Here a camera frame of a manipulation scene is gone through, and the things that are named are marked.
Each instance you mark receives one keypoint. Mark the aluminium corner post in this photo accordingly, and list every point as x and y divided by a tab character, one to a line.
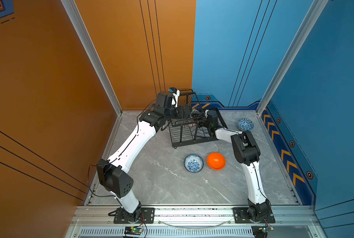
89	47
300	37

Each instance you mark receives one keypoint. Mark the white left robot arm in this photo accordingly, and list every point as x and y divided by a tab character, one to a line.
113	172

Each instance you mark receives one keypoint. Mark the dark blue patterned bowl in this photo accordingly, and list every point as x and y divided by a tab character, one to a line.
245	124

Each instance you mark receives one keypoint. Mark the green circuit board left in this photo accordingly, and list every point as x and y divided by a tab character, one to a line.
133	232

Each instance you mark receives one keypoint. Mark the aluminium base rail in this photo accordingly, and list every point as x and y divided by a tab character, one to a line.
194	221

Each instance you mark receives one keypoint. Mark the aluminium corner post right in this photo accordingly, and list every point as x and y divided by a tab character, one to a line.
300	37

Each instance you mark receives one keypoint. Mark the black wire dish rack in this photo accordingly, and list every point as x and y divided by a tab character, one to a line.
196	123

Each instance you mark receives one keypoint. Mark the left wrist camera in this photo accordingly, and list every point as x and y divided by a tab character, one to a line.
176	93

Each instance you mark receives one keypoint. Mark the orange plastic bowl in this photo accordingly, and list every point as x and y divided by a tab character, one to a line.
216	161

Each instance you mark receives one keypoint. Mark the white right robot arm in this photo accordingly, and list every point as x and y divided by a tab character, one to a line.
247	153

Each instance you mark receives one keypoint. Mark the circuit board right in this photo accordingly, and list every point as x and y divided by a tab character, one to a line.
261	232

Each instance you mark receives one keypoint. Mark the aluminium corner post left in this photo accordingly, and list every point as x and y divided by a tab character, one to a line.
89	47

